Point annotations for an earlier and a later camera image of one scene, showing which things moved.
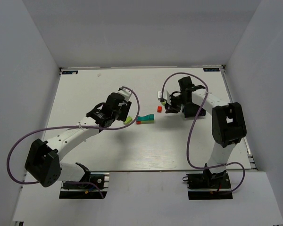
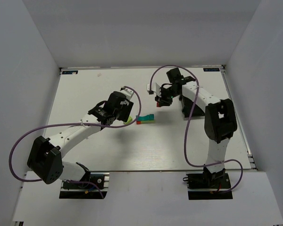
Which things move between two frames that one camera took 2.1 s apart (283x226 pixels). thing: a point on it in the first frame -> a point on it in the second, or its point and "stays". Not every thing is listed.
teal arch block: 140,118 stays
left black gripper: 123,111 stays
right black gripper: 173,104 -> 163,100
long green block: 147,122 stays
